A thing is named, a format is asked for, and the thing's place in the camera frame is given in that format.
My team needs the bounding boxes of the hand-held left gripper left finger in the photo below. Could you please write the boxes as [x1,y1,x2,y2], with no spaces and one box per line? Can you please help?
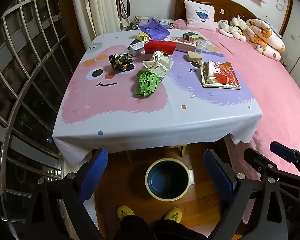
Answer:
[25,148,109,240]

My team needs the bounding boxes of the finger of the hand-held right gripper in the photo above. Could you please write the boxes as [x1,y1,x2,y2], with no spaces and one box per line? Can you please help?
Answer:
[269,141,300,176]
[243,147,300,185]

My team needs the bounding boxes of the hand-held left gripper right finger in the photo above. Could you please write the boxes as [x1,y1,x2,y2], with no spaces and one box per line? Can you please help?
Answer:
[203,148,300,240]

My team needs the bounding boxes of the blue trash bin yellow rim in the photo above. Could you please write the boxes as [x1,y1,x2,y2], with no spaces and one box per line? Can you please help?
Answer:
[144,158,190,201]

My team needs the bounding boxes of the gold red snack bag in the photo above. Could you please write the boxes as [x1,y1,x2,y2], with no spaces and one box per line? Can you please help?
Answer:
[200,60,242,90]

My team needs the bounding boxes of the green paper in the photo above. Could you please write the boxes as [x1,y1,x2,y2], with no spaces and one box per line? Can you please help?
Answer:
[134,70,163,98]

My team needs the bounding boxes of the black gold wrapper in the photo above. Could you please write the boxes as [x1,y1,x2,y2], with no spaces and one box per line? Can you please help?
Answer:
[108,53,135,70]

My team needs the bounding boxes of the small tan box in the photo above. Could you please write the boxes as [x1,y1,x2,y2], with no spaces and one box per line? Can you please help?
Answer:
[186,51,202,63]

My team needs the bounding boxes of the cream paper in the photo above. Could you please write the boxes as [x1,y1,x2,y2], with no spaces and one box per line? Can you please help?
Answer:
[142,51,174,78]

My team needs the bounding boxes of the clear plastic bottle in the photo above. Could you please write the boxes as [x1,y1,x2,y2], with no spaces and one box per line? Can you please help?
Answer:
[195,39,212,53]

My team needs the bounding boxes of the white barcode box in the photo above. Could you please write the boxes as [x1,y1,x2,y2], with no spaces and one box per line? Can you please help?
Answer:
[129,40,150,56]

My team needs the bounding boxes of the strawberry print drink carton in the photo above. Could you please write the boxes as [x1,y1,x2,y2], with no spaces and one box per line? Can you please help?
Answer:
[164,37,197,53]

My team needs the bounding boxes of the green chocolate box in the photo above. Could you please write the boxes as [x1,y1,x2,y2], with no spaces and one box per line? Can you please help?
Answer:
[182,32,206,43]

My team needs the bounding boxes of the red box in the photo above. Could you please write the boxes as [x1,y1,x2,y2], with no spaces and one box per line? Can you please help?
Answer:
[144,40,177,55]

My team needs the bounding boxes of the purple plastic bag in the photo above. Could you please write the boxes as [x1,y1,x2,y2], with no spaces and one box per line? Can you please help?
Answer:
[139,17,171,41]

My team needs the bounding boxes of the person's left yellow slipper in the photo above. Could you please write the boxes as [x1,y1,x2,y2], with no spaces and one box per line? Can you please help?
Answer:
[117,205,136,221]

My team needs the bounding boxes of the person's yellow slipper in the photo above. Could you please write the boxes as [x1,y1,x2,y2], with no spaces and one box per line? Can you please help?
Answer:
[163,207,183,223]
[117,205,136,221]

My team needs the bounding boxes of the pink bedsheet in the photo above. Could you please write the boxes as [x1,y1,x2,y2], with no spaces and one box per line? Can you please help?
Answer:
[174,19,300,205]

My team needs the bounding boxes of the person's right yellow slipper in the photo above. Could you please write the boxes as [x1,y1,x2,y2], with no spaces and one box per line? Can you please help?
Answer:
[163,207,183,223]

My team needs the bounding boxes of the cartoon printed tablecloth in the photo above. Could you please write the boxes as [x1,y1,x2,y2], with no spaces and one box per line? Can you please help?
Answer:
[52,29,263,167]

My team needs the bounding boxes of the person's black trousers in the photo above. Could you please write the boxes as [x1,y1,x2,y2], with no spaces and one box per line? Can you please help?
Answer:
[114,215,208,240]

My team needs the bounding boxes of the bear print rolled quilt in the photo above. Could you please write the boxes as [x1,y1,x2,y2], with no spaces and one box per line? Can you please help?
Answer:
[245,19,286,60]

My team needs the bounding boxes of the metal window grille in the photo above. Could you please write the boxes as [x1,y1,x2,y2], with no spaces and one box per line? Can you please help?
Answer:
[0,0,77,220]

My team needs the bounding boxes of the white plush toys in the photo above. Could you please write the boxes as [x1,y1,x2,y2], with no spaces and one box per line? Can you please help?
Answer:
[216,16,248,42]

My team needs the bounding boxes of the pink fleece blanket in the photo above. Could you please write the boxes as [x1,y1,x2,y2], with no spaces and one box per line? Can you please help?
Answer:
[170,19,188,30]

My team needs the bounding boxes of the pink white embroidered pillow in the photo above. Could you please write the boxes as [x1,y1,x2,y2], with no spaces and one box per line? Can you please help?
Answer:
[184,0,215,32]

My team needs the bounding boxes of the stack of papers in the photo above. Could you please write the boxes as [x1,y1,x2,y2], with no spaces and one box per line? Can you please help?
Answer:
[132,15,150,23]

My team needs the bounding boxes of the wooden bed headboard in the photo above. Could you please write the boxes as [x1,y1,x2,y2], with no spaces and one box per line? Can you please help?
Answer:
[174,0,265,22]

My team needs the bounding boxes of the cream handbag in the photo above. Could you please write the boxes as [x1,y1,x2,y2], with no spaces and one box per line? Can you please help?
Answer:
[116,0,132,28]

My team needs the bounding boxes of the cream curtain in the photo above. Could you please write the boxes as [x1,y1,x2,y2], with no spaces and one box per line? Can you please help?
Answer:
[70,0,122,53]

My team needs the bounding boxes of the wooden table frame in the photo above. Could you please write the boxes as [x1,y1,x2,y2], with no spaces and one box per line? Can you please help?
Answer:
[165,143,190,157]

